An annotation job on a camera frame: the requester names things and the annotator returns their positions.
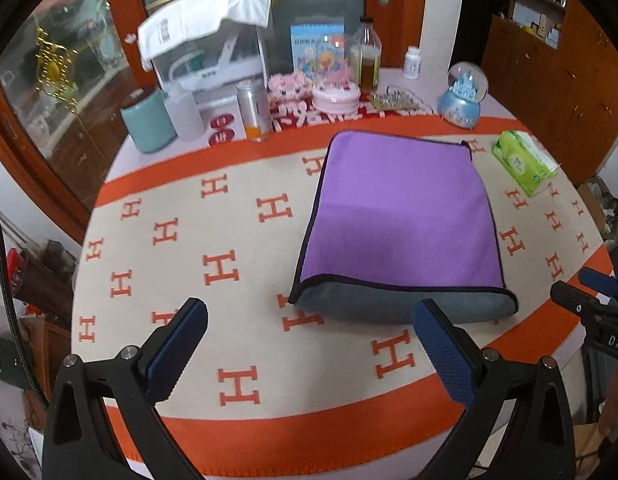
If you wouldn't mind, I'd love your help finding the purple and grey towel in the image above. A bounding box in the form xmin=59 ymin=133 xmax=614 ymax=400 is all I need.
xmin=288 ymin=130 xmax=518 ymax=325

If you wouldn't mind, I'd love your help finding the green tissue pack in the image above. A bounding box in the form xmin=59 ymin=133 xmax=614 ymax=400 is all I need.
xmin=492 ymin=130 xmax=560 ymax=197

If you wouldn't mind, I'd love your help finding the brown wooden cabinet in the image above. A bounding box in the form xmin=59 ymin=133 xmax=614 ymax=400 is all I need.
xmin=482 ymin=0 xmax=618 ymax=184

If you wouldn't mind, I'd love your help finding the blue castle snow globe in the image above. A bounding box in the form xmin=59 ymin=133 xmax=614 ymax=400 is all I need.
xmin=437 ymin=62 xmax=488 ymax=129

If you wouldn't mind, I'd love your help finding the blister pill pack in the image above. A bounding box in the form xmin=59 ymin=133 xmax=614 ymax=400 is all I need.
xmin=367 ymin=90 xmax=420 ymax=110

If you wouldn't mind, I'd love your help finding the white pill bottle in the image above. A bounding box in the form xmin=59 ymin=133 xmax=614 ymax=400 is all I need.
xmin=402 ymin=46 xmax=422 ymax=80

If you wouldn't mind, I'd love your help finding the pink duck snow globe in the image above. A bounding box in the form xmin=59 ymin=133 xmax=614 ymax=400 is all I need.
xmin=311 ymin=35 xmax=361 ymax=115

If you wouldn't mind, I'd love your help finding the teal cylindrical speaker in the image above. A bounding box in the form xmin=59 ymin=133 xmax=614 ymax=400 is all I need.
xmin=120 ymin=86 xmax=177 ymax=154

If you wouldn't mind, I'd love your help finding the glass bottle amber liquid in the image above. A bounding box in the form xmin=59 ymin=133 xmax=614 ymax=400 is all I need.
xmin=349 ymin=16 xmax=382 ymax=94

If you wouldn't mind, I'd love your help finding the translucent white plastic bottle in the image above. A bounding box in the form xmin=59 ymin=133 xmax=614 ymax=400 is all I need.
xmin=165 ymin=82 xmax=205 ymax=142

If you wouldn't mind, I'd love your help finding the pink plush toy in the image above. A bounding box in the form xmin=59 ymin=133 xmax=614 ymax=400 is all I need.
xmin=268 ymin=70 xmax=313 ymax=106

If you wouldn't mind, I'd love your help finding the silver orange can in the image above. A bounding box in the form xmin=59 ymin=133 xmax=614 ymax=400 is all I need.
xmin=236 ymin=79 xmax=273 ymax=142

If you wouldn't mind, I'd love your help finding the blue cardboard box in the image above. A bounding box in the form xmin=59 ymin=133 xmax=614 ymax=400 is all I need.
xmin=289 ymin=15 xmax=345 ymax=79

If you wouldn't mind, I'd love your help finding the white appliance with cloth cover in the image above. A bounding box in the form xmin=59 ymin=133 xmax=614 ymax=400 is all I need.
xmin=136 ymin=0 xmax=273 ymax=111

